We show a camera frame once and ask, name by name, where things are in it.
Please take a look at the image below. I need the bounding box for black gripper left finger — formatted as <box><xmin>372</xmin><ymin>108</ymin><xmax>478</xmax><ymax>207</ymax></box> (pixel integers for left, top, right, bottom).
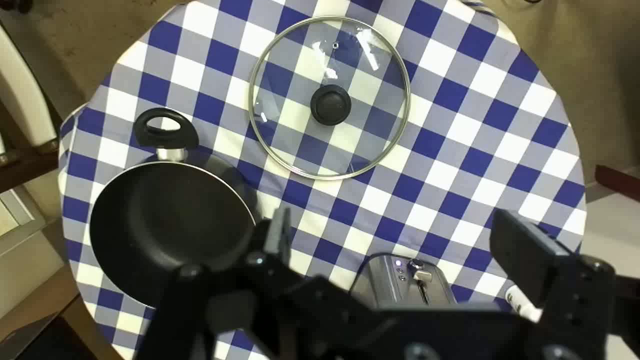
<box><xmin>150</xmin><ymin>204</ymin><xmax>296</xmax><ymax>360</ymax></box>

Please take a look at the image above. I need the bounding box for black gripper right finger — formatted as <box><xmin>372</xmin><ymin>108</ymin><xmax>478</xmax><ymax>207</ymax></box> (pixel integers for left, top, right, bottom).
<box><xmin>488</xmin><ymin>207</ymin><xmax>618</xmax><ymax>360</ymax></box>

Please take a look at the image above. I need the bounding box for silver toaster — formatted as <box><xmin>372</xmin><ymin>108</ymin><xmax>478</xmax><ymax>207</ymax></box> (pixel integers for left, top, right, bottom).
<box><xmin>348</xmin><ymin>256</ymin><xmax>461</xmax><ymax>312</ymax></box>

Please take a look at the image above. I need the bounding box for white plastic object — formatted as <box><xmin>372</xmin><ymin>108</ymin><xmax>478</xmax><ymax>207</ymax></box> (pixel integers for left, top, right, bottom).
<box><xmin>505</xmin><ymin>283</ymin><xmax>544</xmax><ymax>323</ymax></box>

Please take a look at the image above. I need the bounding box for black nonstick pot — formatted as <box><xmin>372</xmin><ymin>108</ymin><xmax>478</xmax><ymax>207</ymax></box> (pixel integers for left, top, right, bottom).
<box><xmin>88</xmin><ymin>108</ymin><xmax>264</xmax><ymax>313</ymax></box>

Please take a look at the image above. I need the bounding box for reddish brown wooden furniture piece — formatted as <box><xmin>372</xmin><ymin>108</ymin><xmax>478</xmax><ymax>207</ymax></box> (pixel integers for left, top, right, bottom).
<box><xmin>594</xmin><ymin>163</ymin><xmax>640</xmax><ymax>204</ymax></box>

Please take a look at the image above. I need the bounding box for glass pot lid black knob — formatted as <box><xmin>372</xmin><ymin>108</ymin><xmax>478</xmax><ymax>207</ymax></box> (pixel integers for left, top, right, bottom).
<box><xmin>246</xmin><ymin>15</ymin><xmax>415</xmax><ymax>183</ymax></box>

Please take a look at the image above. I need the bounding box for blue white checkered tablecloth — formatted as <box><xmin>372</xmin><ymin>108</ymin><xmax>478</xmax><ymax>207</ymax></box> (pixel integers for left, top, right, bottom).
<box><xmin>56</xmin><ymin>0</ymin><xmax>591</xmax><ymax>360</ymax></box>

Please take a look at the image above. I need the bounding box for light wooden cabinet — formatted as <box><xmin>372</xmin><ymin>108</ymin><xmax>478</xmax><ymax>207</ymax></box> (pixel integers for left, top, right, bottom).
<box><xmin>0</xmin><ymin>264</ymin><xmax>125</xmax><ymax>360</ymax></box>

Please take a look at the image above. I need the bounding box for white chair cushion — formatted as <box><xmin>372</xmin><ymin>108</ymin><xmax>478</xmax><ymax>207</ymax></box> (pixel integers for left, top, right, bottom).
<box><xmin>0</xmin><ymin>23</ymin><xmax>61</xmax><ymax>150</ymax></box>

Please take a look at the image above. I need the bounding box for dark wooden chair rail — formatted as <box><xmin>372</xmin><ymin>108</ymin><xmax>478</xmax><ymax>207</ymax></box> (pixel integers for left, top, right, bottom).
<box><xmin>0</xmin><ymin>140</ymin><xmax>61</xmax><ymax>195</ymax></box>

